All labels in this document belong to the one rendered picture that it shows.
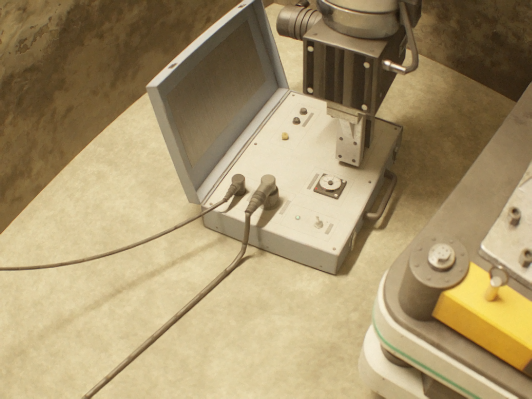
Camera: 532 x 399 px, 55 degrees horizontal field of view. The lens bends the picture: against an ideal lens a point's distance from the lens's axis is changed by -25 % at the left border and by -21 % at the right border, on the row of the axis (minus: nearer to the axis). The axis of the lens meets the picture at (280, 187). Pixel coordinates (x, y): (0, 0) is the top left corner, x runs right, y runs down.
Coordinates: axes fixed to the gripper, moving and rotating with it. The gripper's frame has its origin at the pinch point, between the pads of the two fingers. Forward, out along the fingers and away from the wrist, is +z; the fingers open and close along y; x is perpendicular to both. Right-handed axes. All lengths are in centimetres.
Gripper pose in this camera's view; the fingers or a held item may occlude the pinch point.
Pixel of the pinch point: (355, 135)
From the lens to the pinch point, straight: 124.8
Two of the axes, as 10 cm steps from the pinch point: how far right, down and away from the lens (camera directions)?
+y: 4.3, -6.5, 6.2
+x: -9.0, -3.1, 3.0
